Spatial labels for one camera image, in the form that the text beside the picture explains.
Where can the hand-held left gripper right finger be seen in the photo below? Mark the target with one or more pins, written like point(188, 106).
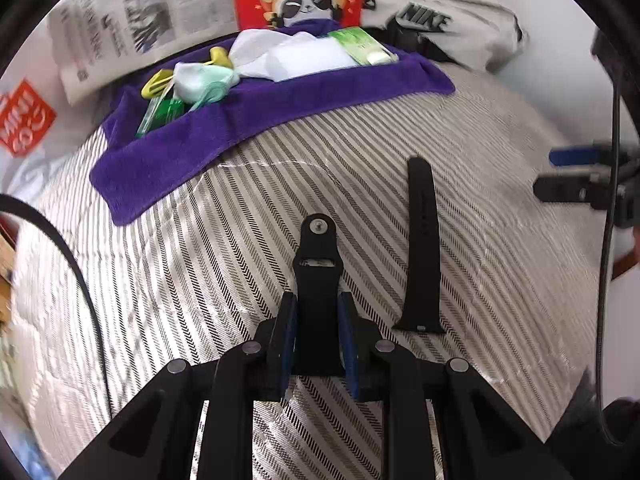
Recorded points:
point(350, 345)

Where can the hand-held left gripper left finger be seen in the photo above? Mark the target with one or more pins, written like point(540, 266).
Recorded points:
point(287, 340)

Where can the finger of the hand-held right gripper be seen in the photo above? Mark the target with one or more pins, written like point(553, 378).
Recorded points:
point(565, 190)
point(570, 156)

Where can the green tissue pack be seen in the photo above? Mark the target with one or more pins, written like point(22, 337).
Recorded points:
point(365, 45)

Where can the striped bed blanket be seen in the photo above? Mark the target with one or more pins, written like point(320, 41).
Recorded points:
point(200, 260)

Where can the beige waist bag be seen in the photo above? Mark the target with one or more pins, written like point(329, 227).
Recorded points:
point(475, 10)

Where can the purple towel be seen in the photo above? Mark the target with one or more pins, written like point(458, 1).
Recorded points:
point(250, 110)

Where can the green flat packet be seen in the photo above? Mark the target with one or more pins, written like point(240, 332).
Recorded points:
point(160, 115)

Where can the pale green crumpled cloth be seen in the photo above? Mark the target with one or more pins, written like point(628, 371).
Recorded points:
point(205, 80)

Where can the white sponge block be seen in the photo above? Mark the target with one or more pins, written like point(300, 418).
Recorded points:
point(315, 57)

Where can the white plastic-wrapped cloth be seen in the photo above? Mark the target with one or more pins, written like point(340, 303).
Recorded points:
point(250, 55)

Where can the wooden furniture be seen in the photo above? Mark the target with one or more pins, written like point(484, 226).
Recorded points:
point(5, 260)

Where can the white plastic bag orange label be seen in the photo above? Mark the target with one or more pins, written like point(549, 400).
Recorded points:
point(25, 120)

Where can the newspaper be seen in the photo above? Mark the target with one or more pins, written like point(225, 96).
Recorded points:
point(100, 25)

